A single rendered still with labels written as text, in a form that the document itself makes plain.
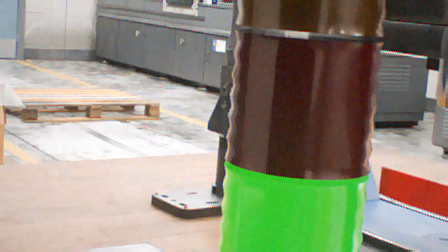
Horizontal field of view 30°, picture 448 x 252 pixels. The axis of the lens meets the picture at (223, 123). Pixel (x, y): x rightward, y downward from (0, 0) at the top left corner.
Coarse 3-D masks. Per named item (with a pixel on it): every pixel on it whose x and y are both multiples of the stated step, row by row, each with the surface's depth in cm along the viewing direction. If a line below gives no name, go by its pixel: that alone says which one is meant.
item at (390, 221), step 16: (368, 192) 60; (368, 208) 58; (384, 208) 58; (400, 208) 58; (368, 224) 54; (384, 224) 54; (400, 224) 54; (416, 224) 54; (432, 224) 55; (400, 240) 50; (416, 240) 51
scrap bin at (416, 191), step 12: (384, 168) 88; (384, 180) 88; (396, 180) 87; (408, 180) 85; (420, 180) 84; (432, 180) 83; (384, 192) 88; (396, 192) 87; (408, 192) 85; (420, 192) 84; (432, 192) 83; (444, 192) 82; (408, 204) 86; (420, 204) 84; (432, 204) 83; (444, 204) 82; (444, 216) 82
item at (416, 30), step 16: (400, 0) 42; (416, 0) 41; (432, 0) 40; (400, 16) 42; (416, 16) 41; (432, 16) 40; (384, 32) 43; (400, 32) 42; (416, 32) 41; (432, 32) 40; (384, 48) 43; (400, 48) 42; (416, 48) 41; (432, 48) 40; (432, 64) 48
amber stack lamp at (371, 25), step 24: (240, 0) 21; (264, 0) 20; (288, 0) 20; (312, 0) 20; (336, 0) 20; (360, 0) 20; (384, 0) 21; (240, 24) 21; (264, 24) 20; (288, 24) 20; (312, 24) 20; (336, 24) 20; (360, 24) 20
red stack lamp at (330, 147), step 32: (256, 32) 21; (288, 32) 22; (256, 64) 20; (288, 64) 20; (320, 64) 20; (352, 64) 20; (256, 96) 20; (288, 96) 20; (320, 96) 20; (352, 96) 20; (256, 128) 20; (288, 128) 20; (320, 128) 20; (352, 128) 20; (256, 160) 21; (288, 160) 20; (320, 160) 20; (352, 160) 21
